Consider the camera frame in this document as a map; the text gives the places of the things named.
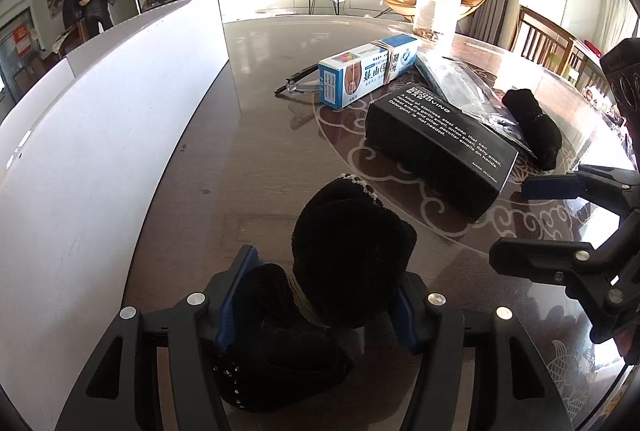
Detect eyeglasses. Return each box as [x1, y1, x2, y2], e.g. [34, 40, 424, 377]
[274, 65, 326, 98]

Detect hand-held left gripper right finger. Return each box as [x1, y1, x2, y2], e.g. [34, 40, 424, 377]
[392, 273, 576, 431]

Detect white storage box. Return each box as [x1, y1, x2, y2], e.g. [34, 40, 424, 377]
[0, 0, 237, 417]

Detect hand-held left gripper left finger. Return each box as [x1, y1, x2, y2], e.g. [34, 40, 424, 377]
[55, 243, 261, 431]

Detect blue and white carton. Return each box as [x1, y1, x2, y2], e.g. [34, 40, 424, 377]
[318, 35, 421, 110]

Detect wooden slatted bench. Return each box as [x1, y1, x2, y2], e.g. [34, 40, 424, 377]
[510, 6, 616, 96]

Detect wooden dining chair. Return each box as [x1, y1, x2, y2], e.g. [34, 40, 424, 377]
[55, 21, 88, 62]

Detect black printed carton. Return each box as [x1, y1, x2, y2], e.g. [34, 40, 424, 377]
[364, 82, 519, 224]

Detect red door decoration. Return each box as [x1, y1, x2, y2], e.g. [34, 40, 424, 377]
[10, 23, 36, 59]

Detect small black velvet scrunchie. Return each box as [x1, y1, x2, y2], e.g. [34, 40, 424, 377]
[501, 87, 563, 170]

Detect clear plastic jar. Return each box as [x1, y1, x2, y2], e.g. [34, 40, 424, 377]
[412, 0, 463, 42]

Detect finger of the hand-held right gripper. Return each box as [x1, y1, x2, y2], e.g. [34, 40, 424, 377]
[489, 236, 640, 359]
[520, 163, 640, 218]

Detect black beaded hat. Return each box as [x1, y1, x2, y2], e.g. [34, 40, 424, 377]
[212, 173, 418, 414]

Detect dark item in clear packet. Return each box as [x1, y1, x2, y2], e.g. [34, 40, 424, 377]
[415, 51, 538, 156]

